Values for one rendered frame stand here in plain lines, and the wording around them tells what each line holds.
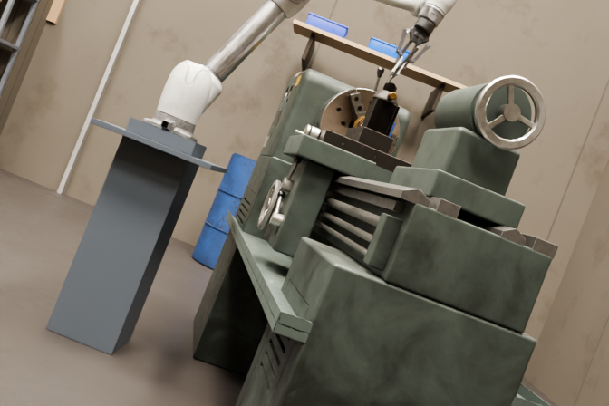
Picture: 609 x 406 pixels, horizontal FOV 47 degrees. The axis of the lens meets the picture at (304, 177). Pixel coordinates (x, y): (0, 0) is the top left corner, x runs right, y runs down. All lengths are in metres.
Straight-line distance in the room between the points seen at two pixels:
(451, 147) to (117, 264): 1.44
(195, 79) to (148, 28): 3.68
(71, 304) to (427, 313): 1.54
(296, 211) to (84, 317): 1.00
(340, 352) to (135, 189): 1.34
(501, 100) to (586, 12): 5.06
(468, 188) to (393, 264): 0.22
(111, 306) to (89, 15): 4.14
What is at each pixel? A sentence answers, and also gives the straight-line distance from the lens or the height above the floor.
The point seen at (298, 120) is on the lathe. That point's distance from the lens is 2.79.
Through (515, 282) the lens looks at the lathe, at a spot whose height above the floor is 0.77.
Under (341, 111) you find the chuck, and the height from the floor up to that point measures 1.11.
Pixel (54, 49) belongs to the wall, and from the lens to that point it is 6.41.
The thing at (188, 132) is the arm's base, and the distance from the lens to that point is 2.55.
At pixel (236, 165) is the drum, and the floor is 0.77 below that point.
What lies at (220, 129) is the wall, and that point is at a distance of 5.97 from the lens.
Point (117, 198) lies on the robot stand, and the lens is 2.52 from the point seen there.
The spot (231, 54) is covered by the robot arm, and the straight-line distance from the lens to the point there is 2.78.
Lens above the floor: 0.78
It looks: 1 degrees up
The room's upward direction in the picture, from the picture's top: 22 degrees clockwise
